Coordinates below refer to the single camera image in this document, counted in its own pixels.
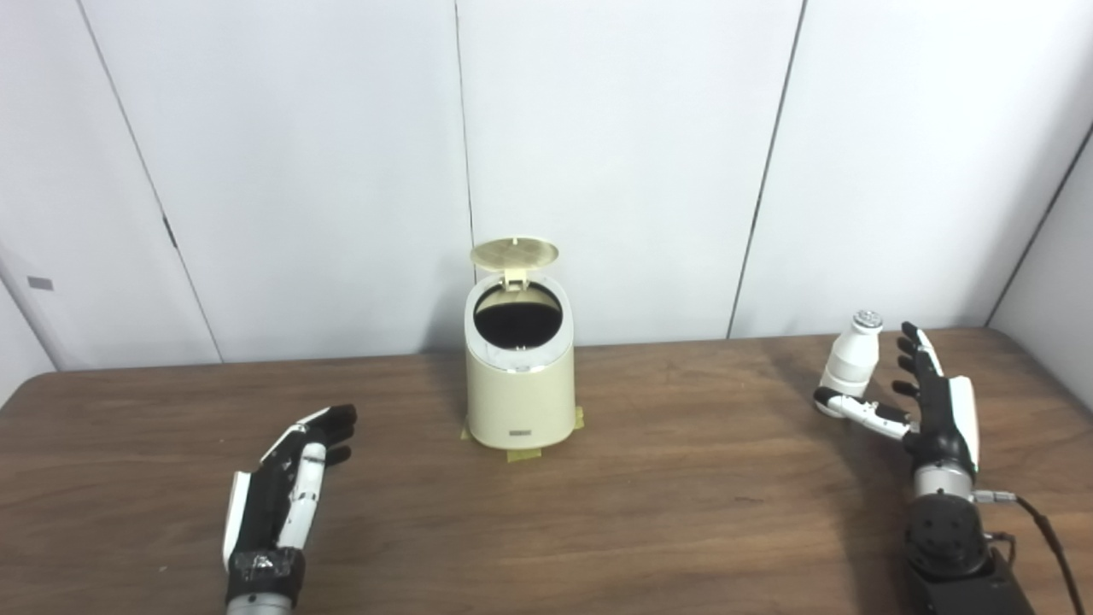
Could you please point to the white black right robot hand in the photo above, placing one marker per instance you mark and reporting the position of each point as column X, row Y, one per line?
column 943, row 427

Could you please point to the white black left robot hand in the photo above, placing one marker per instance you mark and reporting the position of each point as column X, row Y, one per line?
column 260, row 512

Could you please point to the small white plastic bottle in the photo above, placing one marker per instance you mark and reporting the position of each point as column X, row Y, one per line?
column 851, row 359

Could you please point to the cream-colored lidded bin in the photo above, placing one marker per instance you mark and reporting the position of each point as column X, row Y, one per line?
column 521, row 401

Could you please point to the black wall panel hinge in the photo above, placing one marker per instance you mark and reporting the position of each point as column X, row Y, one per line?
column 169, row 231

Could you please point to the grey wall label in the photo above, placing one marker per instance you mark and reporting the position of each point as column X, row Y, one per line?
column 40, row 283

